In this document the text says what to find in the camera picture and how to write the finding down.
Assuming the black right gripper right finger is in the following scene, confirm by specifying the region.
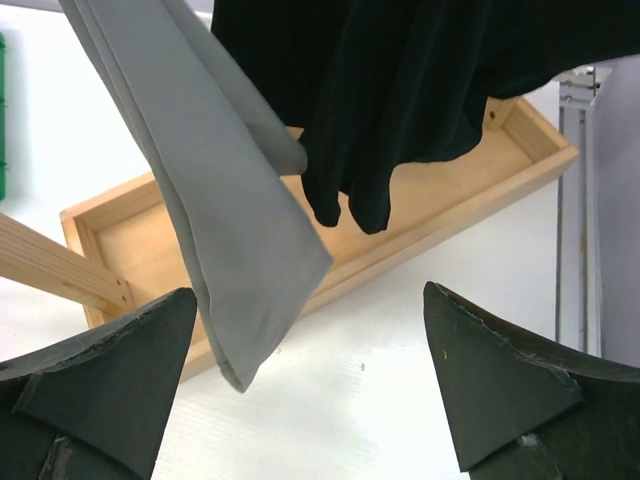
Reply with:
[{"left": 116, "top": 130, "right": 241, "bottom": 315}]
[{"left": 423, "top": 282, "right": 639, "bottom": 479}]

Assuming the grey underwear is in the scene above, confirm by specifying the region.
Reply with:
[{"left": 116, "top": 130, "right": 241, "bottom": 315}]
[{"left": 61, "top": 0, "right": 332, "bottom": 392}]

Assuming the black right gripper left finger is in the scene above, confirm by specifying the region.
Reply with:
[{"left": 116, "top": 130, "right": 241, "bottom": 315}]
[{"left": 1, "top": 288, "right": 196, "bottom": 479}]

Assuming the black underwear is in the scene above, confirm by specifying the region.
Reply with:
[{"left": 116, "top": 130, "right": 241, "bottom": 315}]
[{"left": 211, "top": 0, "right": 639, "bottom": 234}]

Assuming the aluminium mounting rail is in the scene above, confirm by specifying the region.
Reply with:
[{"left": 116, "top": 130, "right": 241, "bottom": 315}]
[{"left": 555, "top": 65, "right": 612, "bottom": 356}]

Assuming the green plastic tray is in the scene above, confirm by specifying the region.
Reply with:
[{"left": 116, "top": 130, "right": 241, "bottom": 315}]
[{"left": 0, "top": 32, "right": 7, "bottom": 201}]

